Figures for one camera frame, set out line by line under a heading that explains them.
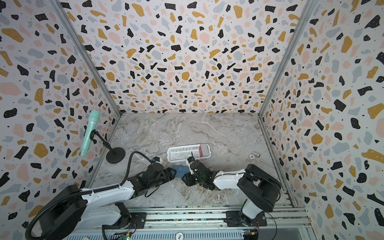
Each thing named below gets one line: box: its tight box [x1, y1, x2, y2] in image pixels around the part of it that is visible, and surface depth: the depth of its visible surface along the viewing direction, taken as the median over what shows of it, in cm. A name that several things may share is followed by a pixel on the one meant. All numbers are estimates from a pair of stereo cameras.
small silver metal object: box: [247, 151, 261, 160], surface depth 99 cm
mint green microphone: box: [81, 109, 101, 157], surface depth 75 cm
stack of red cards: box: [199, 144, 210, 158], surface depth 99 cm
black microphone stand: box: [90, 129, 126, 164], surface depth 97 cm
